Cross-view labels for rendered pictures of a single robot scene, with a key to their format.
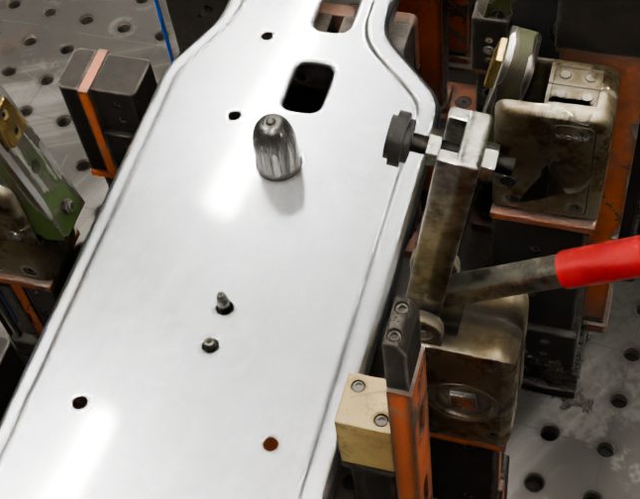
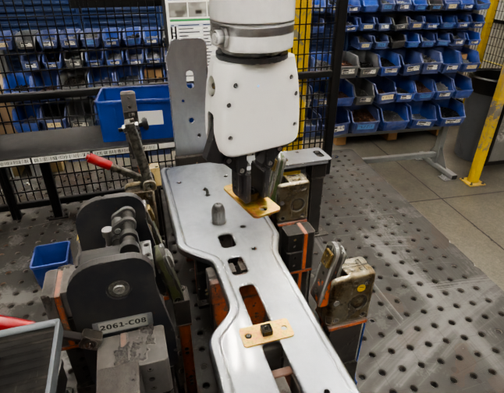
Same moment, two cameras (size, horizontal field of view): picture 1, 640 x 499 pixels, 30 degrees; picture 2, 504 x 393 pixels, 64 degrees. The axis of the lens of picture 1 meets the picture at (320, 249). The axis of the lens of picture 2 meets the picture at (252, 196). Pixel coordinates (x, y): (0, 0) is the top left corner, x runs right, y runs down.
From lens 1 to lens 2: 1.27 m
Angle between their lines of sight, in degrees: 88
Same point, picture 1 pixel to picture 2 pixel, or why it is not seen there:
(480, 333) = (134, 185)
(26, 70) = (434, 364)
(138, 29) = not seen: outside the picture
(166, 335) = (217, 188)
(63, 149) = (377, 340)
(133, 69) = (289, 231)
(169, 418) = (204, 179)
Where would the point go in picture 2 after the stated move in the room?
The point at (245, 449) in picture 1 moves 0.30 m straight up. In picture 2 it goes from (183, 180) to (173, 68)
